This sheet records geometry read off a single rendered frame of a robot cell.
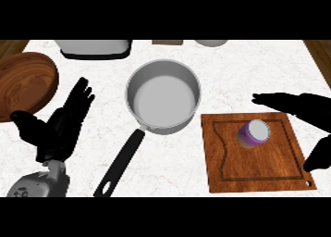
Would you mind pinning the white appliance with black base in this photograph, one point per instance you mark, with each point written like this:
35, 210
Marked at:
95, 48

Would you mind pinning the pale grey round container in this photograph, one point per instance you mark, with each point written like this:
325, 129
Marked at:
211, 43

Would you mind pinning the brown wooden bowl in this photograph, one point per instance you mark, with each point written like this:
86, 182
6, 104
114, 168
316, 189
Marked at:
20, 88

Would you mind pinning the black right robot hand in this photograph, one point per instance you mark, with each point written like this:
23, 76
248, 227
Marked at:
309, 105

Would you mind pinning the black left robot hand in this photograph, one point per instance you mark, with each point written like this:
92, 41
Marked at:
64, 123

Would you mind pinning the small brown wooden block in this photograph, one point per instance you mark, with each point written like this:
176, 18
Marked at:
167, 42

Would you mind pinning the brown wooden cutting board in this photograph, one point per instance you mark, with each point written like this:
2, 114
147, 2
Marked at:
257, 160

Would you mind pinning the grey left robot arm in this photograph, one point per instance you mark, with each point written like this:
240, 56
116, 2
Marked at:
39, 182

